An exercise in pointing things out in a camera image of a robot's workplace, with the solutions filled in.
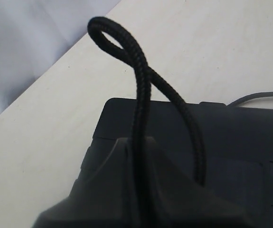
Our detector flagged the black cord with frayed knot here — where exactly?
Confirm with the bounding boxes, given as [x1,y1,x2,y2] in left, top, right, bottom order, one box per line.
[87,16,273,228]

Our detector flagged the black plastic carrying case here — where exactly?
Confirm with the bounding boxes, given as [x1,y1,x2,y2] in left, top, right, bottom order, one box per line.
[34,98,273,228]

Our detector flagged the white backdrop curtain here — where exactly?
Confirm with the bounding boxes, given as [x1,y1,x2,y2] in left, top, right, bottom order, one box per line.
[0,0,117,114]

